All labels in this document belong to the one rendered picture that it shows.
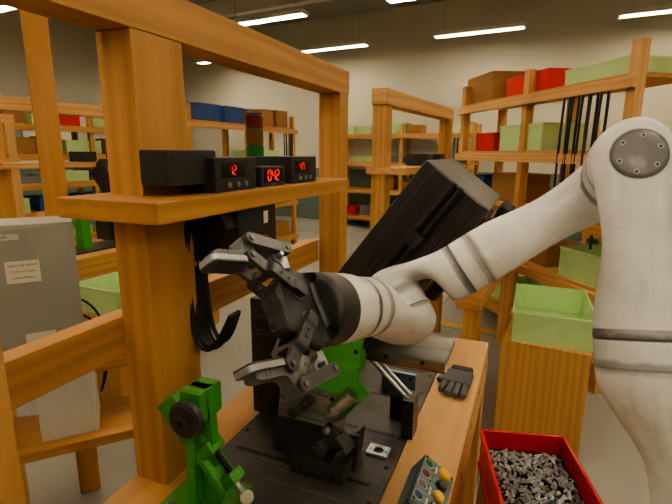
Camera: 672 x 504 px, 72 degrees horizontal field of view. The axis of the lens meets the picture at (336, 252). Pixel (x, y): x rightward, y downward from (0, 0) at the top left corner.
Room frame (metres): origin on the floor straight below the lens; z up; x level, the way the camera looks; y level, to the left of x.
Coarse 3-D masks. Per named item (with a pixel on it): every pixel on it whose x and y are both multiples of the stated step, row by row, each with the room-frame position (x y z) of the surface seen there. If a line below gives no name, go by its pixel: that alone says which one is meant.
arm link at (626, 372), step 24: (600, 360) 0.47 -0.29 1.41; (624, 360) 0.44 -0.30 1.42; (648, 360) 0.43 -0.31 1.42; (600, 384) 0.46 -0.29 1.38; (624, 384) 0.44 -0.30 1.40; (648, 384) 0.42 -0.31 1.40; (624, 408) 0.44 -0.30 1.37; (648, 408) 0.42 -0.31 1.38; (648, 432) 0.42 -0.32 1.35; (648, 456) 0.43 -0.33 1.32; (648, 480) 0.45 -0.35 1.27
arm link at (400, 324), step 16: (384, 288) 0.50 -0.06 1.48; (384, 304) 0.48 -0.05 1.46; (400, 304) 0.51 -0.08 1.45; (416, 304) 0.56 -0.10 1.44; (384, 320) 0.48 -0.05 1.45; (400, 320) 0.51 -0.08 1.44; (416, 320) 0.53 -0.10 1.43; (432, 320) 0.55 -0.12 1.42; (368, 336) 0.48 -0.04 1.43; (384, 336) 0.52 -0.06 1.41; (400, 336) 0.54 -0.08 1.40; (416, 336) 0.55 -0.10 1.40
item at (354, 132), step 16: (352, 128) 10.41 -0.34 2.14; (368, 128) 10.19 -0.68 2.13; (400, 128) 9.83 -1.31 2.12; (416, 128) 9.74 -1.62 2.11; (480, 128) 9.49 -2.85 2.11; (400, 144) 9.82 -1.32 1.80; (368, 160) 10.22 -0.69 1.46; (400, 160) 9.81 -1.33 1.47; (400, 176) 9.81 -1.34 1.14; (352, 192) 10.29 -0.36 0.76; (368, 192) 10.10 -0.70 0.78; (400, 192) 9.76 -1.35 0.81; (352, 208) 10.36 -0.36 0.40; (368, 208) 10.21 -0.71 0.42
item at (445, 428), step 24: (456, 360) 1.54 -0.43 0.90; (480, 360) 1.54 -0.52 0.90; (432, 384) 1.36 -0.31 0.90; (480, 384) 1.43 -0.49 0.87; (432, 408) 1.22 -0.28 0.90; (456, 408) 1.22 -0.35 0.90; (432, 432) 1.10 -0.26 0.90; (456, 432) 1.10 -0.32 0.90; (408, 456) 1.00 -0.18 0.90; (432, 456) 1.00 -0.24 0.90; (456, 456) 1.00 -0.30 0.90; (456, 480) 0.93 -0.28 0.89
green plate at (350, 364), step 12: (324, 348) 1.04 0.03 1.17; (336, 348) 1.02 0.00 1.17; (348, 348) 1.01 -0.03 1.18; (360, 348) 1.00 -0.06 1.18; (336, 360) 1.02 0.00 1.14; (348, 360) 1.01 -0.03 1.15; (360, 360) 1.00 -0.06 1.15; (348, 372) 1.00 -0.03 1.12; (360, 372) 1.00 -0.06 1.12; (324, 384) 1.01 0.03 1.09; (336, 384) 1.00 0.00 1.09; (348, 384) 0.99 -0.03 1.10
